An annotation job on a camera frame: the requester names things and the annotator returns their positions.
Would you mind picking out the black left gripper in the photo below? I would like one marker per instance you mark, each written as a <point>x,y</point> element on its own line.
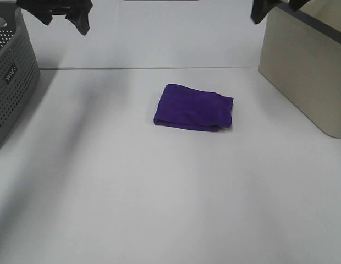
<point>77,11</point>

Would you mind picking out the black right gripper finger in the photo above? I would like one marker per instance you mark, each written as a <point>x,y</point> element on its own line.
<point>295,5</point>
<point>260,8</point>

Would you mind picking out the purple towel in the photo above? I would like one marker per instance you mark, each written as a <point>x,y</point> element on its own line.
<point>191,109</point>

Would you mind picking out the beige storage bin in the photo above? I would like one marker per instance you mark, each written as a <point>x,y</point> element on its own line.
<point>301,57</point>

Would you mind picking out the grey perforated plastic basket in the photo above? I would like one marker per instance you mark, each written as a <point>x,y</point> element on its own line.
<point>19,70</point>

